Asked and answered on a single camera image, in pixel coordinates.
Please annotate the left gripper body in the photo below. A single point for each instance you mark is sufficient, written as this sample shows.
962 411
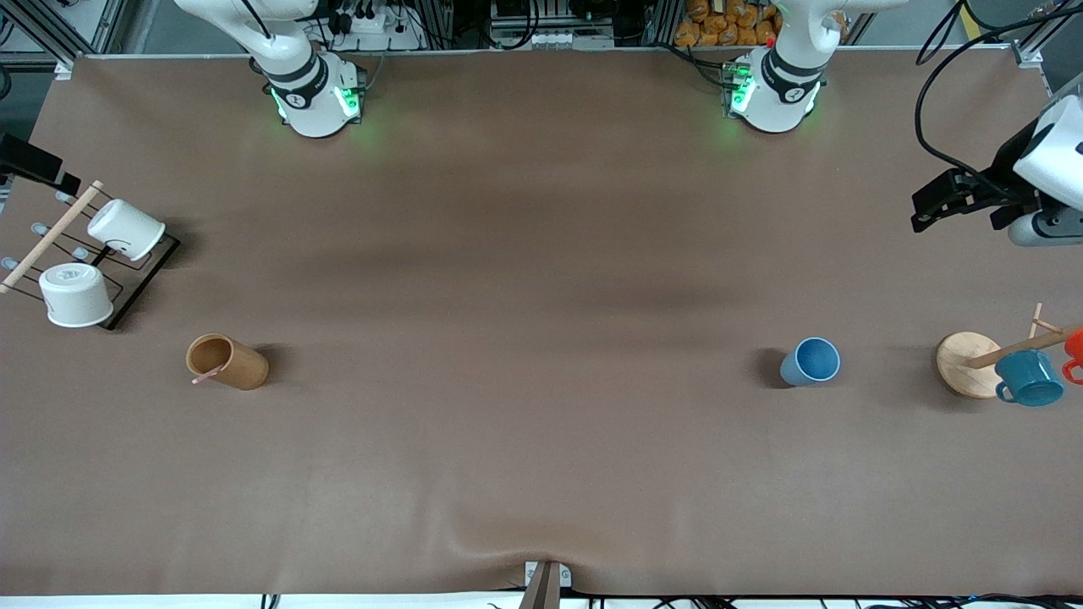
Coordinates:
1005 173

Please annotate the blue plastic cup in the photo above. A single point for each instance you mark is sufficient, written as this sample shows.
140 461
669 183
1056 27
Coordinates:
814 362

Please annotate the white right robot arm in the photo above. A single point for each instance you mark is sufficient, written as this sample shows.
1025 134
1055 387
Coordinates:
309 93

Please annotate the white cup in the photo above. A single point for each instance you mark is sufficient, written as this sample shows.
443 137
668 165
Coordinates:
127 230
76 296

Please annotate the orange mug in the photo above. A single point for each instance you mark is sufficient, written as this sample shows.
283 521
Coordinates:
1076 347

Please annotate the wooden mug tree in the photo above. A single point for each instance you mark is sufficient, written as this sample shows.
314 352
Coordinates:
964 364

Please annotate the teal enamel mug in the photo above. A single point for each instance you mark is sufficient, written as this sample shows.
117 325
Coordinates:
1028 379

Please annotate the orange bread pile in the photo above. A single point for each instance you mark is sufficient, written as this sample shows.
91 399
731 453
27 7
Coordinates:
728 25

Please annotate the brown wooden cylinder holder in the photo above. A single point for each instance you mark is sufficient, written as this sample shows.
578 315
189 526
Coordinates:
241 365

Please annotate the white power strip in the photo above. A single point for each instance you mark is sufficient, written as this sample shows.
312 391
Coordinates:
372 21

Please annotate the brown table mat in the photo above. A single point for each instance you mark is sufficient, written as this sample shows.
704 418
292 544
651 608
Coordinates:
541 381

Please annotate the aluminium frame profile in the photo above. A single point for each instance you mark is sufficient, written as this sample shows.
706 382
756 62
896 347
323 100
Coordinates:
1041 38
51 30

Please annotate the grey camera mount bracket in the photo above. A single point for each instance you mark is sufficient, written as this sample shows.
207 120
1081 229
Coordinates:
544 584

